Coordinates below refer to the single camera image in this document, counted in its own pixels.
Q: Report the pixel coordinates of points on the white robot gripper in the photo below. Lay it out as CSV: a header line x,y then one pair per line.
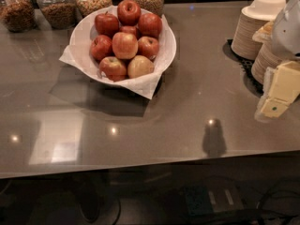
x,y
288,35

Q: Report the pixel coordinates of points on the upper right red apple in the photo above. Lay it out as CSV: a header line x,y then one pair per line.
x,y
150,25

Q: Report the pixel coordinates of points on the front yellow apple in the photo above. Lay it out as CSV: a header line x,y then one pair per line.
x,y
139,66

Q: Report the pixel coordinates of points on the small middle red apple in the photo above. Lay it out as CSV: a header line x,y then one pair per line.
x,y
131,30

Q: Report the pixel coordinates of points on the centre red yellow apple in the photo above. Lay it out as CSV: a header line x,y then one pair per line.
x,y
124,45

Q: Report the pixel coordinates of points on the top red apple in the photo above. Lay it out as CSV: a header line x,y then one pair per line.
x,y
128,12

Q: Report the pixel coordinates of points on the front left red apple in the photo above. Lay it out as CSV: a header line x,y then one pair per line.
x,y
113,68

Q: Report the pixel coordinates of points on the upper left red apple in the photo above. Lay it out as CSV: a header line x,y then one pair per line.
x,y
106,24

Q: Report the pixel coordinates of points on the white ceramic bowl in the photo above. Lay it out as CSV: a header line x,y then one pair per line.
x,y
81,35

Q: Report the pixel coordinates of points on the front stack paper bowls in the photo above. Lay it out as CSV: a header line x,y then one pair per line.
x,y
265,59

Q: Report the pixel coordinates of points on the stack paper bowls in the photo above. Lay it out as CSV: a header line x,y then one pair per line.
x,y
265,59
251,19

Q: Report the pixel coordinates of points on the black rubber mat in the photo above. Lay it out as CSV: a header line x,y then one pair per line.
x,y
249,81

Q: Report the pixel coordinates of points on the rear stack paper bowls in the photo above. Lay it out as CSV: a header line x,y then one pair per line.
x,y
251,19

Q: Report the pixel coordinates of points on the dark box under table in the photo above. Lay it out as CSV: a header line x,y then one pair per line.
x,y
202,200

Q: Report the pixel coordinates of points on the far left cereal jar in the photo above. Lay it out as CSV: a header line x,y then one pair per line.
x,y
17,15

